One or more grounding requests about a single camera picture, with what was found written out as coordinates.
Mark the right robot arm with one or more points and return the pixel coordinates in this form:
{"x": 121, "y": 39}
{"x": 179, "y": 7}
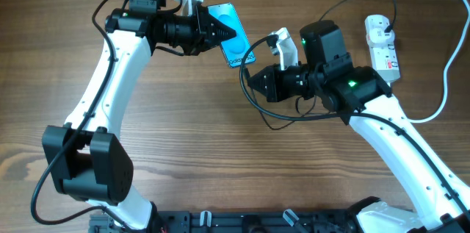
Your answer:
{"x": 363, "y": 100}

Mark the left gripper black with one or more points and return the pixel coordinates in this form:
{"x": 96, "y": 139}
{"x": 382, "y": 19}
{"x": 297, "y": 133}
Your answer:
{"x": 200, "y": 31}

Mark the white power strip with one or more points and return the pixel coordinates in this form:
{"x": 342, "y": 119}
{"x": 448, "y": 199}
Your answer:
{"x": 384, "y": 59}

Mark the white charger plug adapter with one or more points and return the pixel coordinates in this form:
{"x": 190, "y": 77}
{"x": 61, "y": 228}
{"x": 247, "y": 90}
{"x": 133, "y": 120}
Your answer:
{"x": 377, "y": 37}

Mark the teal screen smartphone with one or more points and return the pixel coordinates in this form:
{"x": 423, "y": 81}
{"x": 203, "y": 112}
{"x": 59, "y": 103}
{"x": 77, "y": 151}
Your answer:
{"x": 235, "y": 48}

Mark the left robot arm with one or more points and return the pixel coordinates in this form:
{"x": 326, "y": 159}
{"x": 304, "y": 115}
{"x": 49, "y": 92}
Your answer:
{"x": 86, "y": 160}

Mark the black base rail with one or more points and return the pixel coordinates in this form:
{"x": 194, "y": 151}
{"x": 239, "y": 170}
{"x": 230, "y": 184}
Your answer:
{"x": 330, "y": 220}

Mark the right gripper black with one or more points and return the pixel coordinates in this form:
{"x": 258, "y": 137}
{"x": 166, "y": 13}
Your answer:
{"x": 273, "y": 83}

